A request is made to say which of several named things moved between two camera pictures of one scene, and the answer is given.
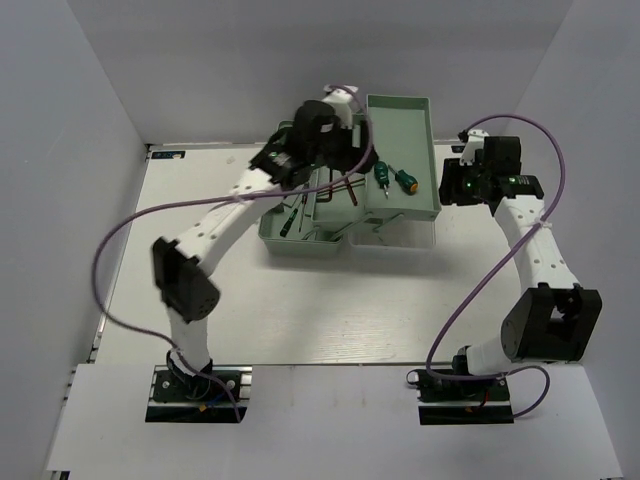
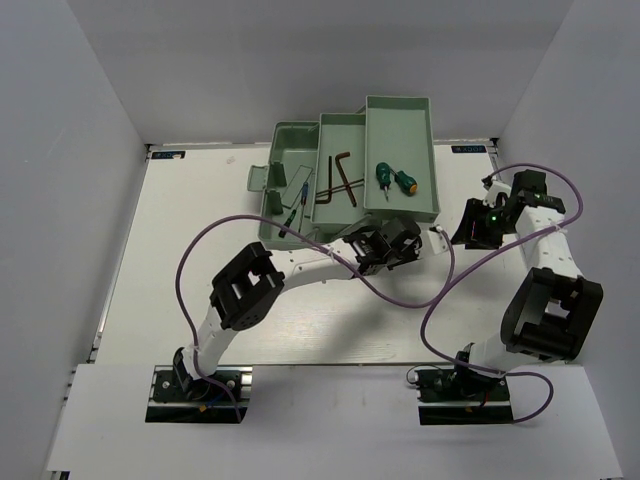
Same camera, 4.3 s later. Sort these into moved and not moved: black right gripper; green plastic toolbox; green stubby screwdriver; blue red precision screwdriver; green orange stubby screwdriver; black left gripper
Moved: black right gripper; black left gripper
Not moved: green stubby screwdriver; green orange stubby screwdriver; green plastic toolbox; blue red precision screwdriver
